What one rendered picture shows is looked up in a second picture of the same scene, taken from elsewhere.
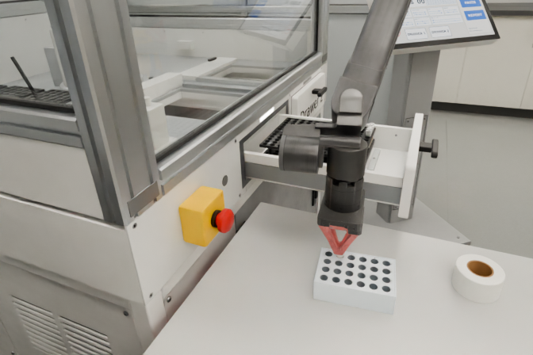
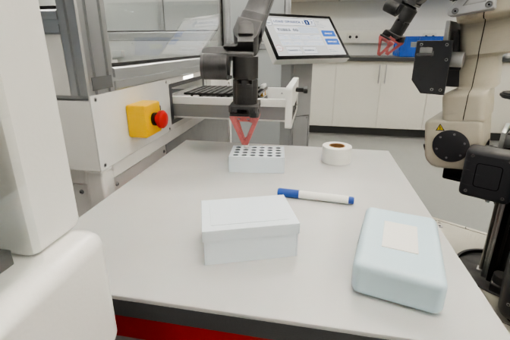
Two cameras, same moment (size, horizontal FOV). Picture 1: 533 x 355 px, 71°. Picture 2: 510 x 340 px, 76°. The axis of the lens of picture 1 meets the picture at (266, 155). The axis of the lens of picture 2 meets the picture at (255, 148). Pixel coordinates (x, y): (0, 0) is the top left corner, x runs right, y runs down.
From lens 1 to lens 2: 0.31 m
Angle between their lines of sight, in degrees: 15
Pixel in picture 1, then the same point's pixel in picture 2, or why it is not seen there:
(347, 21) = not seen: hidden behind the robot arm
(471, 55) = (338, 89)
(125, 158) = (91, 44)
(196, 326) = (142, 188)
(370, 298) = (267, 162)
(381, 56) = (262, 7)
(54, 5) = not seen: outside the picture
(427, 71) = (305, 81)
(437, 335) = (312, 177)
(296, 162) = (212, 67)
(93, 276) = not seen: hidden behind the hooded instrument
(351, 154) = (248, 58)
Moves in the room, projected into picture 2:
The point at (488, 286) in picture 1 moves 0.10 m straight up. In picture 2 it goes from (341, 151) to (345, 108)
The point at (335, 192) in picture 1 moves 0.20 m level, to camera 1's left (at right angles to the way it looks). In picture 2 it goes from (240, 89) to (144, 92)
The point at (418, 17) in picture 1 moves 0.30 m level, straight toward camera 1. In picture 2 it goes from (294, 40) to (292, 39)
